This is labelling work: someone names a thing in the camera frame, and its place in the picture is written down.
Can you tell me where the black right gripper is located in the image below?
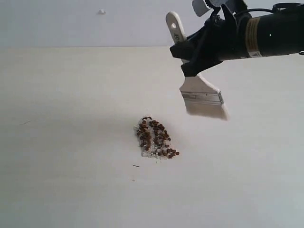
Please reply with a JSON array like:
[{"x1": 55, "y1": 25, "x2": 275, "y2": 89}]
[{"x1": 170, "y1": 5, "x2": 249, "y2": 76}]

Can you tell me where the white paint brush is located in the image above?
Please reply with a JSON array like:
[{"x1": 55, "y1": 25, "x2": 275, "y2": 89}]
[{"x1": 165, "y1": 11, "x2": 229, "y2": 121}]

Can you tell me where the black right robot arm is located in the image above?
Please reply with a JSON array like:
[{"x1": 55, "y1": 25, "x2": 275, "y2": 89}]
[{"x1": 170, "y1": 0, "x2": 304, "y2": 77}]

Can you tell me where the brown beads and white powder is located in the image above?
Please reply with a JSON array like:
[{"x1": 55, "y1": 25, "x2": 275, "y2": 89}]
[{"x1": 133, "y1": 115, "x2": 181, "y2": 160}]

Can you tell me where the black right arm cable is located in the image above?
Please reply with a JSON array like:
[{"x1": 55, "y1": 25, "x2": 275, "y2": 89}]
[{"x1": 244, "y1": 2, "x2": 304, "y2": 14}]

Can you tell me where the white wall plug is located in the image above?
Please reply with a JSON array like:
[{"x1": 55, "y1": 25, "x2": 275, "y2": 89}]
[{"x1": 97, "y1": 9, "x2": 106, "y2": 15}]

